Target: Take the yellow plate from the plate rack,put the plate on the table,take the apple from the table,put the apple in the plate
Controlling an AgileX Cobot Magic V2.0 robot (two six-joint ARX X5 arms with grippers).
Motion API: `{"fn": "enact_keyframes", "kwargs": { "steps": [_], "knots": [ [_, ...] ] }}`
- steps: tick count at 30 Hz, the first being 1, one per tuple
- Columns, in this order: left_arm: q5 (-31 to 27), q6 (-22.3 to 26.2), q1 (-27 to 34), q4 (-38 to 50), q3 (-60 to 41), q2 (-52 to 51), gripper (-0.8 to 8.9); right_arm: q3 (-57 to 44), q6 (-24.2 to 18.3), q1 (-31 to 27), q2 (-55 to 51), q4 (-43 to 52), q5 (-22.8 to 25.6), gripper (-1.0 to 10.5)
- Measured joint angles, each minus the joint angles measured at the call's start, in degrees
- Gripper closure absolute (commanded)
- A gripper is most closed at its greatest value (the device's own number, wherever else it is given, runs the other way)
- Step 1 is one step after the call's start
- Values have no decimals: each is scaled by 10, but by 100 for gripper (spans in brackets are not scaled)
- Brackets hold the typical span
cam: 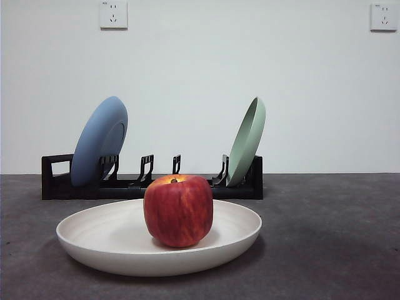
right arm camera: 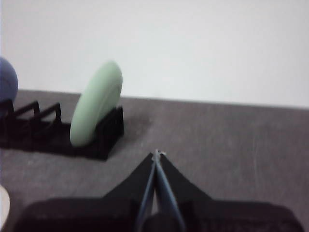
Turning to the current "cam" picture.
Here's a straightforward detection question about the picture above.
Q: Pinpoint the black plastic plate rack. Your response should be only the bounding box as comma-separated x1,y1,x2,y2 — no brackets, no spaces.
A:
41,153,264,201

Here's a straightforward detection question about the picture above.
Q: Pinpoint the green round plate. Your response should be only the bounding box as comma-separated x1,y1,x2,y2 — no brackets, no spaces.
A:
226,96,268,188

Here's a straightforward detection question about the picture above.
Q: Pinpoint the blue round plate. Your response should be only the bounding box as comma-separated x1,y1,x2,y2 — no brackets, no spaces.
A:
70,95,129,188

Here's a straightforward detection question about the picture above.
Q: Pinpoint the white wall socket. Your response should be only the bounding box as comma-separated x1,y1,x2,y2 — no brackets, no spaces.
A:
99,0,129,31
370,2,398,32

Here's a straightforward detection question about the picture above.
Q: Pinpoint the pale yellow round plate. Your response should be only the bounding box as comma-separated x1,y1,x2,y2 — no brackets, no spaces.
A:
55,198,263,278

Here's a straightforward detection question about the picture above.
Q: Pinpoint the red apple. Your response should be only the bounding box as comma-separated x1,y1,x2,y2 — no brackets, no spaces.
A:
142,174,214,249

